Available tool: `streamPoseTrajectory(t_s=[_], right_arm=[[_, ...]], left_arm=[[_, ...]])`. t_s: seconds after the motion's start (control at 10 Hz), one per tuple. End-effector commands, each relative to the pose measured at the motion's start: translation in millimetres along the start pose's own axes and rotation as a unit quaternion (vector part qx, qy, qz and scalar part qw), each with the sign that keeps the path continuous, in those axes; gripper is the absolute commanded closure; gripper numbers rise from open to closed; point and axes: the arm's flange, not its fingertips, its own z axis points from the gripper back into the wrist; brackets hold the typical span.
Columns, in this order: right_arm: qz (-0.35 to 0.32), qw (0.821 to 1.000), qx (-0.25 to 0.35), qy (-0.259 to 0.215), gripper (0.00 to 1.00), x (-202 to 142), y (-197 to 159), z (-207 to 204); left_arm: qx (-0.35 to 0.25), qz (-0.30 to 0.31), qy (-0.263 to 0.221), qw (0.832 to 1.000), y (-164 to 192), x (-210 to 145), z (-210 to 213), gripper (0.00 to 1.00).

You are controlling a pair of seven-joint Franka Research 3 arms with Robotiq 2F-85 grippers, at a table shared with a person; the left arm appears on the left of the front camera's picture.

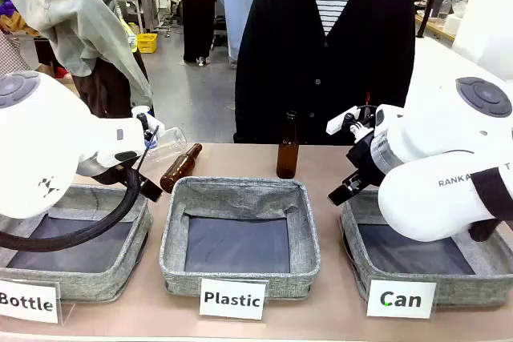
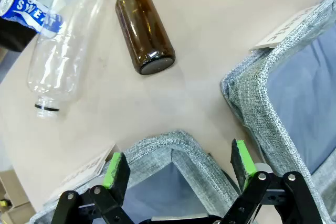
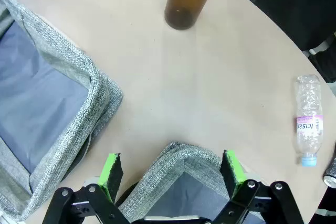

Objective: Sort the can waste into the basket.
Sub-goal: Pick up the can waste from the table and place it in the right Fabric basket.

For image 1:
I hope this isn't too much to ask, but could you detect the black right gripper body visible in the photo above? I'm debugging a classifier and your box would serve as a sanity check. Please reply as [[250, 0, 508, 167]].
[[345, 135, 386, 192]]

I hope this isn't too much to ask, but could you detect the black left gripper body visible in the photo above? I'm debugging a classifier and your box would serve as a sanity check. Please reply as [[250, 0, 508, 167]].
[[94, 163, 143, 190]]

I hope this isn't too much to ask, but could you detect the person's right forearm black sleeve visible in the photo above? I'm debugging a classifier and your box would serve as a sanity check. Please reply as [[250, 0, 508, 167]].
[[234, 73, 261, 145]]

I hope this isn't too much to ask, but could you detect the person's left forearm black sleeve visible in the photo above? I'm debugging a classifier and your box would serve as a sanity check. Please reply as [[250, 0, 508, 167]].
[[384, 57, 416, 113]]

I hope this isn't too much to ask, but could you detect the grey fabric basket labelled Plastic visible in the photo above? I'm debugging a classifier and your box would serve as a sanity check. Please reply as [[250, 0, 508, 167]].
[[159, 175, 322, 301]]

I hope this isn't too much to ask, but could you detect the grey fabric basket labelled Bottle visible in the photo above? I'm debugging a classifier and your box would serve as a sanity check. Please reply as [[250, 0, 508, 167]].
[[0, 183, 153, 304]]

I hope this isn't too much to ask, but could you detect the white Can label sign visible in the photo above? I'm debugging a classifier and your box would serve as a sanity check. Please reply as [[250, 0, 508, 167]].
[[366, 279, 438, 320]]

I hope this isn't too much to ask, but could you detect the grey fabric basket labelled Can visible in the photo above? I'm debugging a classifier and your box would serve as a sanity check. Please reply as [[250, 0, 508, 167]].
[[340, 188, 513, 308]]

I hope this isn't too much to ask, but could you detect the brown glass bottle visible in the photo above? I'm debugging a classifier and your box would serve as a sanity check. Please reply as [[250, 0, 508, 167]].
[[276, 111, 301, 179], [160, 143, 204, 194]]

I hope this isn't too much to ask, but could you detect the clear plastic bottle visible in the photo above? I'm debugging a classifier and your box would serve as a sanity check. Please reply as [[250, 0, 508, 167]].
[[134, 127, 188, 173]]

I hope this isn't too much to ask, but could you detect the person in black cardigan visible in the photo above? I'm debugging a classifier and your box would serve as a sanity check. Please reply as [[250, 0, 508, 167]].
[[234, 0, 417, 146]]

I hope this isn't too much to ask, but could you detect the white Plastic label sign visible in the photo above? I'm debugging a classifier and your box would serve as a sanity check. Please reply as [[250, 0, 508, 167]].
[[199, 277, 269, 321]]

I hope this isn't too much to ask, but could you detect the yellow plastic crate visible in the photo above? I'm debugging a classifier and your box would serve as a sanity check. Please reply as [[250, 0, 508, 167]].
[[136, 32, 159, 54]]

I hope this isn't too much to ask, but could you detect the white Bottle label sign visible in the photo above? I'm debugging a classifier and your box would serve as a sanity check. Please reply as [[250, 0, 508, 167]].
[[0, 280, 61, 325]]

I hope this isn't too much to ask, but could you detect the bystander in grey jacket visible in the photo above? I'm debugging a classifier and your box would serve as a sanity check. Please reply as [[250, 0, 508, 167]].
[[3, 0, 154, 119]]

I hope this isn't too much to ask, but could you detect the bystander in black trousers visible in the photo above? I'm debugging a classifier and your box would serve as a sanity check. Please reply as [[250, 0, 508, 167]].
[[176, 0, 218, 66]]

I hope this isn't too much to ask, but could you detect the pile of colourful clothes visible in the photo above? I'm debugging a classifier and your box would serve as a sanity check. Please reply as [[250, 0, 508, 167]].
[[0, 0, 39, 37]]

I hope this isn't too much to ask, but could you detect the thin black camera cable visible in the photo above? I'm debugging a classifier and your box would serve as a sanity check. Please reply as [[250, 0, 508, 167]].
[[134, 125, 160, 171]]

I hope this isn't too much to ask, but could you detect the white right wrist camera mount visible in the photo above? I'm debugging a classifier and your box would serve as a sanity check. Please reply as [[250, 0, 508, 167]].
[[325, 105, 378, 137]]

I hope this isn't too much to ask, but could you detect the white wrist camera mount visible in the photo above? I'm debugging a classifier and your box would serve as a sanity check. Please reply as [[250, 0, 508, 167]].
[[131, 105, 166, 147], [325, 105, 378, 137]]

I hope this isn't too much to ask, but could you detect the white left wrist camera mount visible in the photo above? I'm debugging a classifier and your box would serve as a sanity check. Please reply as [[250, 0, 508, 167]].
[[131, 105, 166, 147]]

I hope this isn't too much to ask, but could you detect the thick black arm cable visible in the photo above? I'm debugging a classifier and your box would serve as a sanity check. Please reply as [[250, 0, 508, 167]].
[[0, 165, 142, 253]]

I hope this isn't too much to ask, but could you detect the black strap on arm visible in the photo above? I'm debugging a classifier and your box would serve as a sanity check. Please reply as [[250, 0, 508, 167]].
[[469, 167, 513, 221]]

